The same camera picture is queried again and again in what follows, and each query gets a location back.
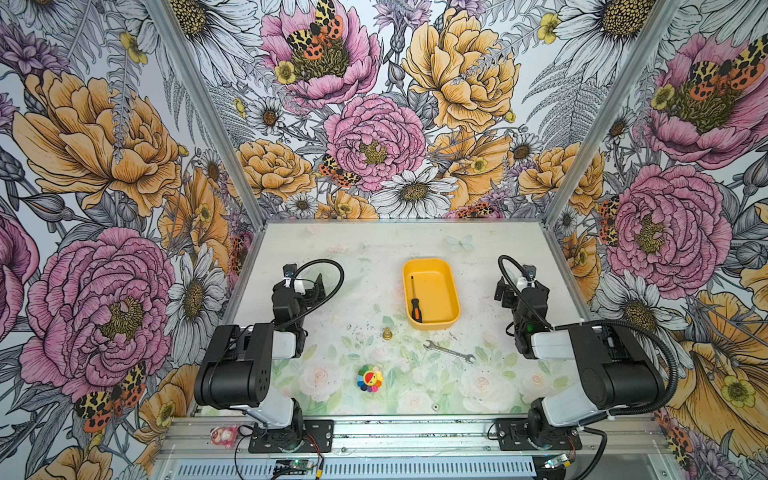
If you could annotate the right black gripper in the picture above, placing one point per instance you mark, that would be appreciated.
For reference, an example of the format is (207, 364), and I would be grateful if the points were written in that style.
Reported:
(508, 293)

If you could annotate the orange black screwdriver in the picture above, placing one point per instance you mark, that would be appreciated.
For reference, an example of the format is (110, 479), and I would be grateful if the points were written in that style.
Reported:
(416, 313)

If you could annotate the silver open-end wrench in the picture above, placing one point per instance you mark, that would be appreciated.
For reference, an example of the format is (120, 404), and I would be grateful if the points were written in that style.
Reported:
(432, 346)

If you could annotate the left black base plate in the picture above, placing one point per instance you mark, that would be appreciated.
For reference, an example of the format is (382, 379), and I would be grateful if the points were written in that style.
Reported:
(314, 436)

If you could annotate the pink round tag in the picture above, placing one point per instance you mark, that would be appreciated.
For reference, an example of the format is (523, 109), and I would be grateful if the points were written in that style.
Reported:
(225, 437)

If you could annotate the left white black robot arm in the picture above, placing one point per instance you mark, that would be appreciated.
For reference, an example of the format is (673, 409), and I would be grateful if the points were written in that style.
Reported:
(236, 370)

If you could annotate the aluminium frame rail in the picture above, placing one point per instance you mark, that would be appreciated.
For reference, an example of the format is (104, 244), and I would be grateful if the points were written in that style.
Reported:
(405, 436)

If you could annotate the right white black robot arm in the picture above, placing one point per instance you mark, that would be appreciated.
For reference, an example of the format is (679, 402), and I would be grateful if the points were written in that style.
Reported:
(623, 369)

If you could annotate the yellow plastic bin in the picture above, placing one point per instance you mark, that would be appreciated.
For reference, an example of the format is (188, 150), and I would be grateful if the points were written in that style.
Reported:
(436, 290)

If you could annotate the rainbow flower toy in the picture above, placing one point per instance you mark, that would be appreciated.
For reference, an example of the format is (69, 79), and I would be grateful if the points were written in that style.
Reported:
(369, 378)

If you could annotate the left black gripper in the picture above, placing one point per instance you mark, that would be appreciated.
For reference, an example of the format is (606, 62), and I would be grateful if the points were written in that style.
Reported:
(311, 292)

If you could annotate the green circuit board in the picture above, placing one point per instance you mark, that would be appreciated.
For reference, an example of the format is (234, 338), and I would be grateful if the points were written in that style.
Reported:
(294, 467)

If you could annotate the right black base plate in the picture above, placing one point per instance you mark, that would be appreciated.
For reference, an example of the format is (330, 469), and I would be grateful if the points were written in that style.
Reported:
(520, 434)

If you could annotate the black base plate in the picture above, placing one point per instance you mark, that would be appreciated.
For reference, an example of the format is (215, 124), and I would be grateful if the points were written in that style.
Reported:
(520, 434)
(314, 436)

